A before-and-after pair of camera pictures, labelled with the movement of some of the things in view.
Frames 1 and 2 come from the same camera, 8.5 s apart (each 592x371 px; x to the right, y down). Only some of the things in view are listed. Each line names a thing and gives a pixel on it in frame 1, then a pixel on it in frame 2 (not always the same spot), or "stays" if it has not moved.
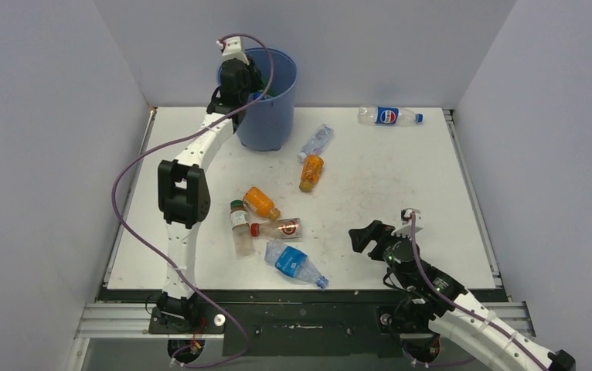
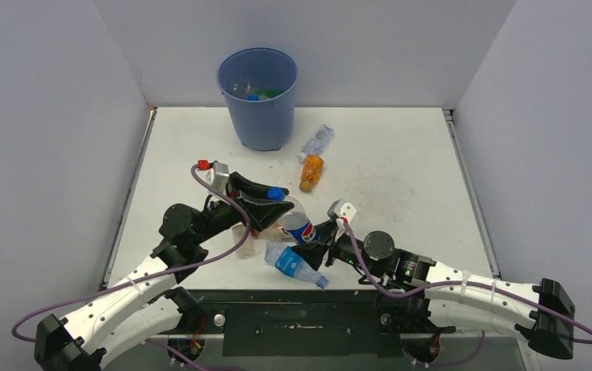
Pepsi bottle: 369,115 -> 297,224
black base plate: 308,323 stays
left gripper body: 253,82 -> 219,217
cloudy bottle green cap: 239,221 stays
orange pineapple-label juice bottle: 311,171 stays
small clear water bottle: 316,143 stays
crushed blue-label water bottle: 294,263 stays
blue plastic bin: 267,124 stays
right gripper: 375,231 -> 315,252
